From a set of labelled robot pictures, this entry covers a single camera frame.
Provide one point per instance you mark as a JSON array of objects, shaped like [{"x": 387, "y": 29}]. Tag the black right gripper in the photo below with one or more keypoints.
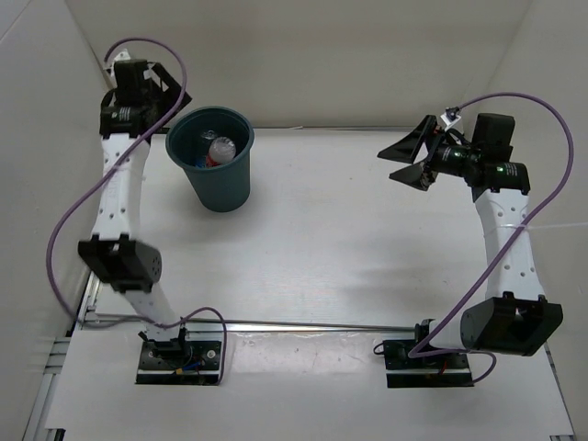
[{"x": 417, "y": 175}]

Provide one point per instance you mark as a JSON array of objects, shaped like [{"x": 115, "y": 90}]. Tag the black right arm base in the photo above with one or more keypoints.
[{"x": 430, "y": 372}]

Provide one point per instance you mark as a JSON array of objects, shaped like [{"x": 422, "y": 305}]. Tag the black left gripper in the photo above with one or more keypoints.
[{"x": 171, "y": 94}]

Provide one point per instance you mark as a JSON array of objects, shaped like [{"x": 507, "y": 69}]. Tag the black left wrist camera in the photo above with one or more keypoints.
[{"x": 132, "y": 80}]

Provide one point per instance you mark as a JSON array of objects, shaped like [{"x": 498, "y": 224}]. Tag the red label clear bottle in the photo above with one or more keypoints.
[{"x": 222, "y": 150}]

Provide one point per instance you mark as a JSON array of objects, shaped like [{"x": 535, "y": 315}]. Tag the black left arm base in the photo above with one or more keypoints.
[{"x": 180, "y": 361}]

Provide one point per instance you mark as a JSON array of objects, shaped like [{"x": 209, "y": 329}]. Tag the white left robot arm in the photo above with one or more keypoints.
[{"x": 114, "y": 252}]

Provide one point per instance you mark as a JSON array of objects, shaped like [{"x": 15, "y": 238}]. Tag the aluminium table front rail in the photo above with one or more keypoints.
[{"x": 310, "y": 325}]

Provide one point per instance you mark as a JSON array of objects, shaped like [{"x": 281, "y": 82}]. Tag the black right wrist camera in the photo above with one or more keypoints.
[{"x": 450, "y": 117}]

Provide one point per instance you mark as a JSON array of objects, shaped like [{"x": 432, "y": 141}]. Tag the dark teal plastic bin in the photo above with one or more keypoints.
[{"x": 225, "y": 187}]

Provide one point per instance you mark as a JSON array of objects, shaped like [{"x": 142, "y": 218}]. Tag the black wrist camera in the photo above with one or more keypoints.
[
  {"x": 450, "y": 117},
  {"x": 132, "y": 80}
]

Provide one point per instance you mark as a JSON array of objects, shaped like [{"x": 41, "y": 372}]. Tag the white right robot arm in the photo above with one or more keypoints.
[{"x": 515, "y": 318}]

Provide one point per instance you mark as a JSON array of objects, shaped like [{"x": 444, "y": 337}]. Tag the blue label clear bottle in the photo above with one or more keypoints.
[{"x": 203, "y": 142}]

